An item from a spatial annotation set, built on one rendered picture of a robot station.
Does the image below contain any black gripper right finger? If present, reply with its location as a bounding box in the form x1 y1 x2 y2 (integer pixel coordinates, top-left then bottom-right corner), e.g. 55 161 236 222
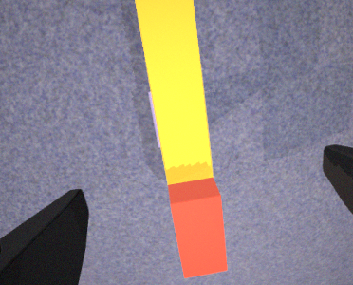
322 143 353 215

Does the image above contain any yellow bar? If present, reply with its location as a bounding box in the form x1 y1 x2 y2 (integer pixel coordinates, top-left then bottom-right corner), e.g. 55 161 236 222
135 0 227 278

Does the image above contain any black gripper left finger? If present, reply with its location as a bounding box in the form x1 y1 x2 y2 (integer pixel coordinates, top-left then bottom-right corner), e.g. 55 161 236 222
0 188 89 285

